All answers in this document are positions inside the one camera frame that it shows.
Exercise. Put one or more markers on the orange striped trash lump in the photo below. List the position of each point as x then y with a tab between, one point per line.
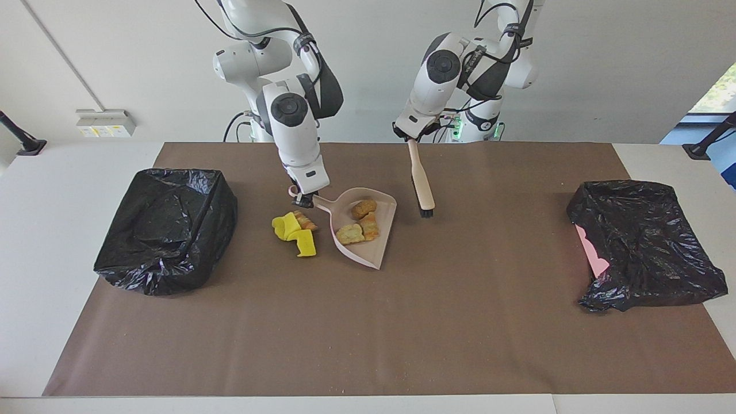
305	221

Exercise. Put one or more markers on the notched yellow sponge piece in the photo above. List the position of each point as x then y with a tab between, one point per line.
307	246

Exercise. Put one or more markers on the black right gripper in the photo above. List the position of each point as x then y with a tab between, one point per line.
303	200

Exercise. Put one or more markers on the black angled stand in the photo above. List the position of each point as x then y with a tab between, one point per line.
710	138
20	138

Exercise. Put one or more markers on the brown paper table mat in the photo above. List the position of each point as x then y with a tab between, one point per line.
368	345

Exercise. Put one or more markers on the brown peanut shaped trash lump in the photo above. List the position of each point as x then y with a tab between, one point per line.
364	208

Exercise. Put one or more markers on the black bag lined bin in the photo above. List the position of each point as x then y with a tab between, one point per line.
167	230

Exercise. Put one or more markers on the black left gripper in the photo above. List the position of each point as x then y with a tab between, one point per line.
411	138

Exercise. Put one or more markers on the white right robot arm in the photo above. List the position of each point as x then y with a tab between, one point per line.
293	132

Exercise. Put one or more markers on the black bag over pink bin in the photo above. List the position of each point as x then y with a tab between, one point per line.
650	247

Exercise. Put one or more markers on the pale trash lump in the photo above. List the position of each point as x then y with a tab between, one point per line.
349	234
370	226

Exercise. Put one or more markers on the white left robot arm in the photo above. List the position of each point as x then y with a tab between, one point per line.
443	80

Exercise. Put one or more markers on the window with dark frame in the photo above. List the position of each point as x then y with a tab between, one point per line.
721	92

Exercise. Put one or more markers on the white wall socket box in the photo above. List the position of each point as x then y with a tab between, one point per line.
106	122

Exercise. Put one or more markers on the pink plastic bin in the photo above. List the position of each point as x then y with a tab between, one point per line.
592	256

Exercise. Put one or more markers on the beige plastic dustpan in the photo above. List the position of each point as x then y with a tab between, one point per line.
376	253

